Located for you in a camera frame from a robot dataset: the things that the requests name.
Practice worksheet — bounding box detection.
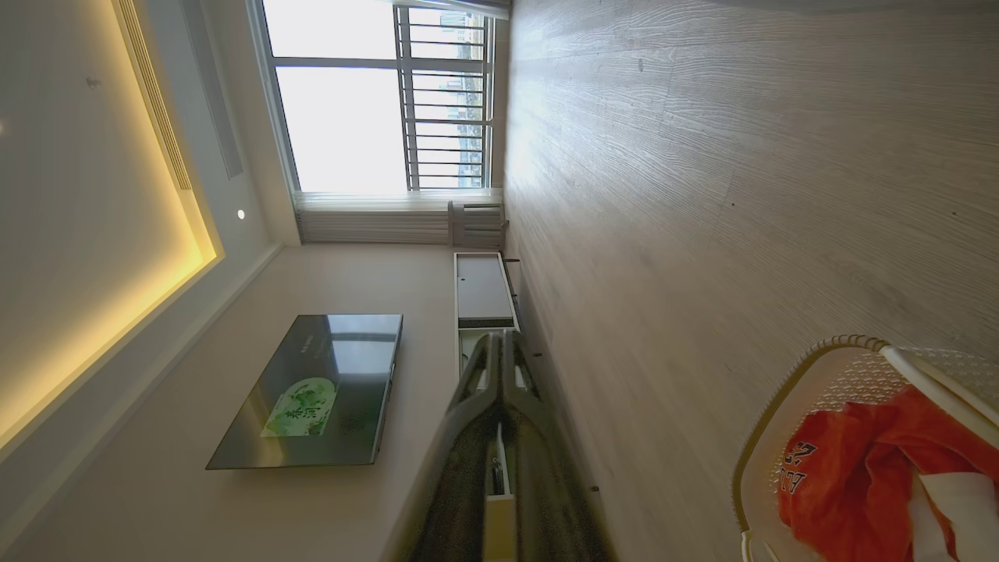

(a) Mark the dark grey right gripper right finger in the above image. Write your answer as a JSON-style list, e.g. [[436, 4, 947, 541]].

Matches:
[[503, 331, 614, 562]]

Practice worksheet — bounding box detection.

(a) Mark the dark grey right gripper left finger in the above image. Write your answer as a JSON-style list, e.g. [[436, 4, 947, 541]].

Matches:
[[386, 334, 501, 562]]

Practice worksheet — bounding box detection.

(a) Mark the plain red garment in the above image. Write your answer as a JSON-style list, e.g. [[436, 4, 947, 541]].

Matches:
[[777, 386, 999, 562]]

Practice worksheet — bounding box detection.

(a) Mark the red and white garment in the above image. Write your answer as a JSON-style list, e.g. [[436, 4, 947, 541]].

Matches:
[[905, 468, 999, 562]]

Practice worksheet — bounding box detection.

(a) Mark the black flat screen television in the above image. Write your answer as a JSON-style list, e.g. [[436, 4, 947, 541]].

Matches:
[[205, 314, 404, 471]]

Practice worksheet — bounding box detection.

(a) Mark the white TV cabinet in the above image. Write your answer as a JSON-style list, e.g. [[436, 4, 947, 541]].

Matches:
[[454, 251, 522, 377]]

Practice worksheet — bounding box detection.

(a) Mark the small white slatted furniture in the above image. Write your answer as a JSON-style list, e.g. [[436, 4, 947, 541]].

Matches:
[[447, 201, 509, 251]]

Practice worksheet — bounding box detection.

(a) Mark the white woven laundry basket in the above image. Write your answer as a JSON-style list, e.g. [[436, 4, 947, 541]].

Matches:
[[731, 335, 999, 562]]

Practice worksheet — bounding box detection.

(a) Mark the white pleated curtain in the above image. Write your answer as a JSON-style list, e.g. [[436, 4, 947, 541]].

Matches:
[[294, 190, 504, 245]]

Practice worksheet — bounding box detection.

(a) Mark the large window with railing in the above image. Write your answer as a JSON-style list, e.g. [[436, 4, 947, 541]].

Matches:
[[250, 0, 512, 196]]

